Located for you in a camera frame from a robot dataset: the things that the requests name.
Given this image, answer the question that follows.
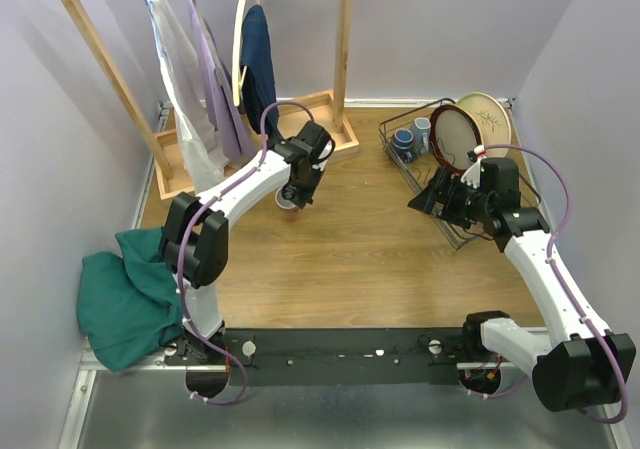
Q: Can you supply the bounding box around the navy hanging garment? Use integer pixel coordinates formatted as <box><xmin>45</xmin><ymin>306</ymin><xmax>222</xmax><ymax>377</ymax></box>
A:
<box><xmin>241</xmin><ymin>5</ymin><xmax>276</xmax><ymax>134</ymax></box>

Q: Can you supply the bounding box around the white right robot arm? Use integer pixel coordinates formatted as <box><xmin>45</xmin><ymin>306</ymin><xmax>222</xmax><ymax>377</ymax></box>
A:
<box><xmin>408</xmin><ymin>157</ymin><xmax>636</xmax><ymax>412</ymax></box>

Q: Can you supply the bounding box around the red rimmed plate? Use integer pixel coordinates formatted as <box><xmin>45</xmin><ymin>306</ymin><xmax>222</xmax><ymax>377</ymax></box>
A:
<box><xmin>429</xmin><ymin>104</ymin><xmax>483</xmax><ymax>174</ymax></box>

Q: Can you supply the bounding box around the wooden clothes rack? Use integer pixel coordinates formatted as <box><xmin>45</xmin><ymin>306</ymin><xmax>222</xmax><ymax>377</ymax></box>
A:
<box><xmin>45</xmin><ymin>0</ymin><xmax>361</xmax><ymax>202</ymax></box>

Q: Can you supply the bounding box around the white hanging garment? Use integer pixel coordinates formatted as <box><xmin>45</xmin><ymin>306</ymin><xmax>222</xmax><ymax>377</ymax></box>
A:
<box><xmin>146</xmin><ymin>0</ymin><xmax>228</xmax><ymax>193</ymax></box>

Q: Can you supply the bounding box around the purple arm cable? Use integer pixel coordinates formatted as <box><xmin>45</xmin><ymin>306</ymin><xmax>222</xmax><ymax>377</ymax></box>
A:
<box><xmin>467</xmin><ymin>144</ymin><xmax>630</xmax><ymax>424</ymax></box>
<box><xmin>178</xmin><ymin>100</ymin><xmax>317</xmax><ymax>407</ymax></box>

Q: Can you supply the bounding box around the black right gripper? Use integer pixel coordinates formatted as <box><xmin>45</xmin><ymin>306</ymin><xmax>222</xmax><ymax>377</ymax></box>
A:
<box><xmin>408</xmin><ymin>166</ymin><xmax>492</xmax><ymax>230</ymax></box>

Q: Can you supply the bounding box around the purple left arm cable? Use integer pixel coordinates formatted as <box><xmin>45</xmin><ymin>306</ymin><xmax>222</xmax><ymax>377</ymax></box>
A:
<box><xmin>178</xmin><ymin>100</ymin><xmax>317</xmax><ymax>407</ymax></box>

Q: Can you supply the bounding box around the black wire dish rack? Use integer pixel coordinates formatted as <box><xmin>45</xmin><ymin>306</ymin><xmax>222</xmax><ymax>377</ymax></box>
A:
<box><xmin>379</xmin><ymin>98</ymin><xmax>550</xmax><ymax>250</ymax></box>

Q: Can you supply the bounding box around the pink mug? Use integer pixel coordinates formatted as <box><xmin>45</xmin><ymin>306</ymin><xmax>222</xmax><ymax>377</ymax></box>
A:
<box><xmin>275</xmin><ymin>190</ymin><xmax>300</xmax><ymax>221</ymax></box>

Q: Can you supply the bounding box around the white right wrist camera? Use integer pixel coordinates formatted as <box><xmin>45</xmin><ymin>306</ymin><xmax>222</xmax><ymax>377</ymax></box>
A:
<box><xmin>460</xmin><ymin>145</ymin><xmax>486</xmax><ymax>189</ymax></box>

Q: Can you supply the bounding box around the cream plate with branch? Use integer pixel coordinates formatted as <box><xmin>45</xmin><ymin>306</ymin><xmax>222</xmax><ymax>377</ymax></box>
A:
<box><xmin>457</xmin><ymin>92</ymin><xmax>512</xmax><ymax>147</ymax></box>

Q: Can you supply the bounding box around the dark blue mug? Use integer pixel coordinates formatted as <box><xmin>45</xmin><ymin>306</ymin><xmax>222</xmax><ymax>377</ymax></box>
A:
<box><xmin>391</xmin><ymin>128</ymin><xmax>415</xmax><ymax>164</ymax></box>

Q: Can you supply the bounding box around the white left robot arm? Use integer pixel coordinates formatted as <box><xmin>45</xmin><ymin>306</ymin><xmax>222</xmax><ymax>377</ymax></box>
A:
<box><xmin>159</xmin><ymin>121</ymin><xmax>335</xmax><ymax>364</ymax></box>

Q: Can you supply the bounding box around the lavender hanging garment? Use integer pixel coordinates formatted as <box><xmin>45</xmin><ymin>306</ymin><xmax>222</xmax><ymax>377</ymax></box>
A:
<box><xmin>188</xmin><ymin>0</ymin><xmax>256</xmax><ymax>163</ymax></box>

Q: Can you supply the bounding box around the green cloth pile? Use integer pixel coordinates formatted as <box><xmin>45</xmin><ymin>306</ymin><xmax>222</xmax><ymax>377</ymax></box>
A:
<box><xmin>76</xmin><ymin>227</ymin><xmax>184</xmax><ymax>372</ymax></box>

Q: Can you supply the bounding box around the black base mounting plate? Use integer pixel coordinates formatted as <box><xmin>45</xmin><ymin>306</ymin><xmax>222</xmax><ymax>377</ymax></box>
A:
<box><xmin>164</xmin><ymin>327</ymin><xmax>505</xmax><ymax>393</ymax></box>

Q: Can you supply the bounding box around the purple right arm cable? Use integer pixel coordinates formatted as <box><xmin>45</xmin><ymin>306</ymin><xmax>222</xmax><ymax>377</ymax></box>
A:
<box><xmin>467</xmin><ymin>144</ymin><xmax>630</xmax><ymax>424</ymax></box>

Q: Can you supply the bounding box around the cream round hanger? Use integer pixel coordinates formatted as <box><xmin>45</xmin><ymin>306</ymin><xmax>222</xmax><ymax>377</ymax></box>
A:
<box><xmin>231</xmin><ymin>0</ymin><xmax>261</xmax><ymax>107</ymax></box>

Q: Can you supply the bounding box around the grey blue mug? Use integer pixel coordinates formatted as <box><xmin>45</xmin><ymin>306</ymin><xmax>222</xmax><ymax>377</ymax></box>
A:
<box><xmin>410</xmin><ymin>117</ymin><xmax>431</xmax><ymax>155</ymax></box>

